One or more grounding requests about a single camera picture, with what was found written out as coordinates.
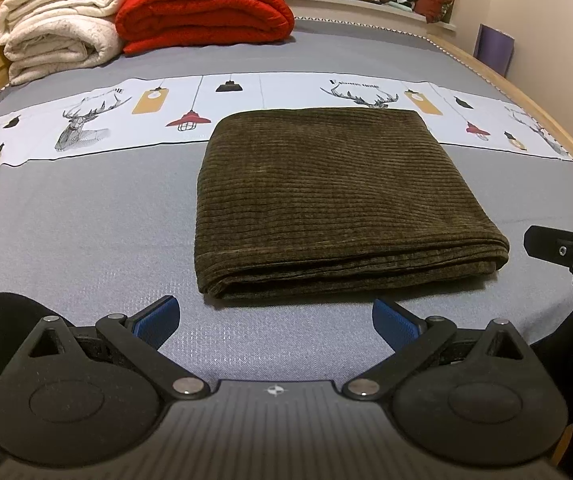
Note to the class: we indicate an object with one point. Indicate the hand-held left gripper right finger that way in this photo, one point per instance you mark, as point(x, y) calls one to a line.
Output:
point(391, 317)

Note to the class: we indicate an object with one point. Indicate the purple board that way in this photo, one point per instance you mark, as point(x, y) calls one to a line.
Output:
point(494, 50)

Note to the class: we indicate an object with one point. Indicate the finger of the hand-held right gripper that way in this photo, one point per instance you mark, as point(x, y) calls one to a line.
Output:
point(546, 242)

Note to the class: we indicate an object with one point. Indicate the red folded quilt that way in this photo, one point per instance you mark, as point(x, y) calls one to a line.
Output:
point(201, 10)

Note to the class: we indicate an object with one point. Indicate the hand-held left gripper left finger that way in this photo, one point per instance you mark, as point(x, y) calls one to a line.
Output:
point(159, 317)

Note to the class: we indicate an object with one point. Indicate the grey printed bed sheet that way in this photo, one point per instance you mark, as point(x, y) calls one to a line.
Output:
point(91, 210)

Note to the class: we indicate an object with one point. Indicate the white folded blanket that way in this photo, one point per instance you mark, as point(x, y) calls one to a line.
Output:
point(56, 25)

